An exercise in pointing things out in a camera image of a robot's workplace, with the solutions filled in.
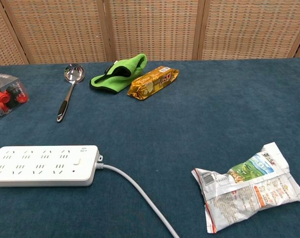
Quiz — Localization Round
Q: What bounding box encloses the white power strip cable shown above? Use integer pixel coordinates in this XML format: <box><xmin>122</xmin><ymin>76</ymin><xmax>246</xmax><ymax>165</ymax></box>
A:
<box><xmin>95</xmin><ymin>164</ymin><xmax>180</xmax><ymax>238</ymax></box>

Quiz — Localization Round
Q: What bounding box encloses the steel ladle with black handle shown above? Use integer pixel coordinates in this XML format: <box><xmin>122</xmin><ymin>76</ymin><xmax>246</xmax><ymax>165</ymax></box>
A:
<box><xmin>56</xmin><ymin>63</ymin><xmax>86</xmax><ymax>123</ymax></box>

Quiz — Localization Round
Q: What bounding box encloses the clear box of red caps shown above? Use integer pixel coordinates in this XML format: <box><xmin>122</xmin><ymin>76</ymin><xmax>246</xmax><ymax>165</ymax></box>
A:
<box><xmin>0</xmin><ymin>73</ymin><xmax>30</xmax><ymax>120</ymax></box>

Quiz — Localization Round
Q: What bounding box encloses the gold foil biscuit pack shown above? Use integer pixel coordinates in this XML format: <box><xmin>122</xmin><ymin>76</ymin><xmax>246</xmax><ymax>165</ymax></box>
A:
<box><xmin>127</xmin><ymin>65</ymin><xmax>180</xmax><ymax>101</ymax></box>

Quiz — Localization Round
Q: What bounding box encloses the blue table cloth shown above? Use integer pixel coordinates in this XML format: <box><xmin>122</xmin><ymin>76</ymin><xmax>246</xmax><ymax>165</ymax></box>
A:
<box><xmin>0</xmin><ymin>57</ymin><xmax>300</xmax><ymax>238</ymax></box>

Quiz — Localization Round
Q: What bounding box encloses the woven folding screen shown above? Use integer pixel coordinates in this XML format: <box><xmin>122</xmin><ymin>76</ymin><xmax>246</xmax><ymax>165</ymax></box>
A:
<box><xmin>0</xmin><ymin>0</ymin><xmax>300</xmax><ymax>67</ymax></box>

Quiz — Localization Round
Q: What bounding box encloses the green cloth with black trim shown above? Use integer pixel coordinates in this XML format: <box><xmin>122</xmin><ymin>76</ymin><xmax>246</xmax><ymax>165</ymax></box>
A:
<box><xmin>89</xmin><ymin>53</ymin><xmax>147</xmax><ymax>95</ymax></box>

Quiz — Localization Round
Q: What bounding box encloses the white power strip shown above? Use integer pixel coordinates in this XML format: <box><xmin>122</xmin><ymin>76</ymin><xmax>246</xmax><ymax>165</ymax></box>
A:
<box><xmin>0</xmin><ymin>145</ymin><xmax>104</xmax><ymax>187</ymax></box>

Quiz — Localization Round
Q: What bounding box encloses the white snack bag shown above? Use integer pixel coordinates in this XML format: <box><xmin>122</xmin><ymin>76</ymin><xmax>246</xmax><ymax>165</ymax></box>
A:
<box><xmin>191</xmin><ymin>142</ymin><xmax>300</xmax><ymax>234</ymax></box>

